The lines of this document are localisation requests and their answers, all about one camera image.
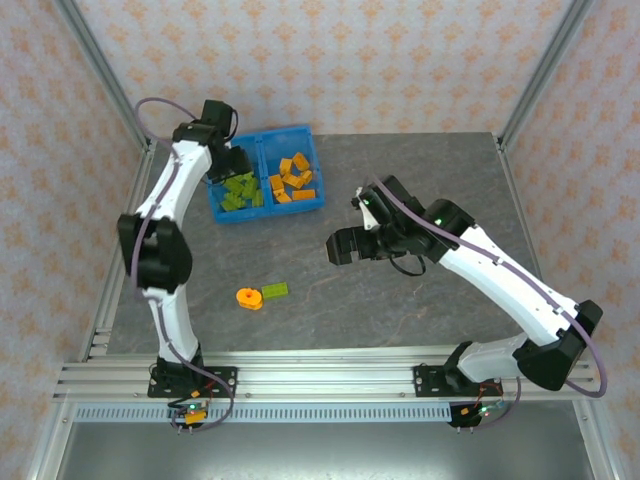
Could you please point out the green lego brick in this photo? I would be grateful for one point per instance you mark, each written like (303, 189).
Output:
(246, 177)
(275, 290)
(231, 203)
(233, 184)
(249, 188)
(258, 198)

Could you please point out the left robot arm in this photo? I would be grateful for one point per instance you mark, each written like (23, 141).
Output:
(185, 170)

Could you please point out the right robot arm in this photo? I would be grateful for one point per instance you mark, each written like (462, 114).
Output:
(500, 290)

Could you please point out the blue bin holding green bricks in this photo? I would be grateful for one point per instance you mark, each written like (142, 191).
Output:
(217, 200)

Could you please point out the blue bin holding orange bricks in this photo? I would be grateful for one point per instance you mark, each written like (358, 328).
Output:
(315, 150)

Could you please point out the orange round lego piece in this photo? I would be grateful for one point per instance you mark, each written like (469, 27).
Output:
(249, 298)

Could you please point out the small circuit board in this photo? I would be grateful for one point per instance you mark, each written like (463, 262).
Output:
(482, 411)
(191, 412)

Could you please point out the aluminium front rail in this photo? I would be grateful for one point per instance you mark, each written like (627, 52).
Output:
(325, 370)

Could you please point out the aluminium side rail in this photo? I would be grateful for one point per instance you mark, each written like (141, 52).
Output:
(525, 220)
(112, 280)

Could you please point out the aluminium frame post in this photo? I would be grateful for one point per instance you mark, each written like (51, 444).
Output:
(100, 75)
(545, 75)

